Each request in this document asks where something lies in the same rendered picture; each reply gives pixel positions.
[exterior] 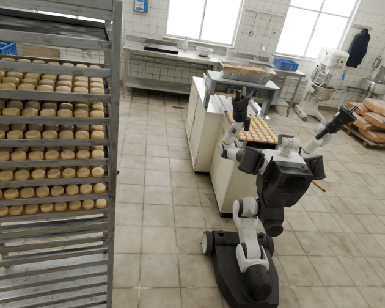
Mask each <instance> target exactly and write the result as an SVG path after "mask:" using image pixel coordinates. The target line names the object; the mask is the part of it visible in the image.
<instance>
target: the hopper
mask: <svg viewBox="0 0 385 308"><path fill-rule="evenodd" d="M218 62H219V69H220V73H221V76H222V77H223V78H224V79H231V80H236V81H244V82H249V83H257V84H267V83H268V81H269V80H270V79H271V78H272V77H273V76H274V75H276V74H277V73H275V72H274V71H272V70H271V69H270V68H268V67H266V66H262V65H254V64H247V63H242V62H235V61H230V60H222V59H218ZM225 65H226V66H225ZM238 65H240V66H242V67H243V68H236V66H238ZM229 66H235V67H229ZM252 67H255V68H261V69H262V70H264V71H266V72H264V71H257V70H249V69H245V68H250V69H252Z"/></svg>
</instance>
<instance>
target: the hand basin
mask: <svg viewBox="0 0 385 308"><path fill-rule="evenodd" d="M374 61H375V62H374V64H373V66H372V67H375V68H378V67H379V65H380V63H381V61H382V59H381V58H376V60H374ZM359 87H360V88H362V89H364V90H367V91H369V93H368V95H367V98H368V97H370V98H371V97H372V94H371V93H375V94H377V95H376V97H377V96H378V94H383V95H384V94H385V66H383V65H382V66H381V67H380V69H379V71H378V73H377V75H376V77H375V79H370V78H363V79H362V81H361V83H360V85H359ZM370 94H371V96H370ZM371 99H375V97H373V98H371Z"/></svg>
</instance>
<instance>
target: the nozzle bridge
mask: <svg viewBox="0 0 385 308"><path fill-rule="evenodd" d="M231 85H232V87H231ZM237 85H238V87H237ZM229 86H230V87H231V90H230V91H229V93H227V90H228V88H229ZM243 86H244V87H246V88H247V91H248V89H249V91H248V93H249V94H250V93H251V90H253V91H254V93H253V94H252V96H251V98H250V99H251V100H260V101H263V104H262V108H261V110H260V111H261V112H262V114H263V115H267V113H268V110H269V108H270V104H271V103H276V100H277V97H278V94H279V91H280V88H278V87H277V86H276V85H275V84H274V83H273V82H271V81H270V80H269V81H268V83H267V84H257V83H253V82H244V81H236V80H231V79H224V78H223V77H222V76H221V73H220V72H216V71H207V76H206V80H205V87H206V89H205V95H204V99H203V106H204V107H205V108H208V104H209V101H210V95H223V96H228V97H236V93H237V90H240V88H241V90H242V89H243ZM235 87H236V92H235V94H233V90H234V88H235ZM254 88H255V90H254ZM260 88H261V90H260ZM257 91H258V92H260V93H259V94H258V96H257V97H256V96H255V95H256V93H257Z"/></svg>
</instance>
